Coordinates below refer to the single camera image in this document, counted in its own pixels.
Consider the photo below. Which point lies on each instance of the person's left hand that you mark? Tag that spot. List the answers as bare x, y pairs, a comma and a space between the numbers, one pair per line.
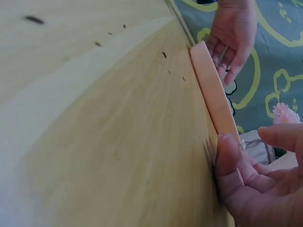
234, 26

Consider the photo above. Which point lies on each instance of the person's right hand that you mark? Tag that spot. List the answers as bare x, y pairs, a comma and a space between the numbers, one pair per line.
260, 203

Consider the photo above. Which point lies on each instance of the person's left fingers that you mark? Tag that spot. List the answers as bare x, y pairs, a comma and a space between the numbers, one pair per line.
233, 63

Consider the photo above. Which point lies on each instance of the peach board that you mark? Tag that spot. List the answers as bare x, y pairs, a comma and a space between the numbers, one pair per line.
213, 94

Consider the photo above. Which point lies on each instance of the pink artificial flower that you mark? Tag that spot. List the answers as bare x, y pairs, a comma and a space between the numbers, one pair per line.
285, 114

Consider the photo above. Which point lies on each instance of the clear plastic bag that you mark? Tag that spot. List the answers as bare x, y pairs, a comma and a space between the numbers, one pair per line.
254, 147

